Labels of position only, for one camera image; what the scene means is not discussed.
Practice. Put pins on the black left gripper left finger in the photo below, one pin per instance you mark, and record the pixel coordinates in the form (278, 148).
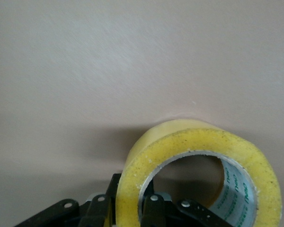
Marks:
(94, 212)

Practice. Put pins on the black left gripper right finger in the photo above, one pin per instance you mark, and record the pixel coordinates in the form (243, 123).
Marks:
(156, 212)

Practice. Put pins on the clear yellowish tape roll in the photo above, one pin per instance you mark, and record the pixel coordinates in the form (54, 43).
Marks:
(180, 139)

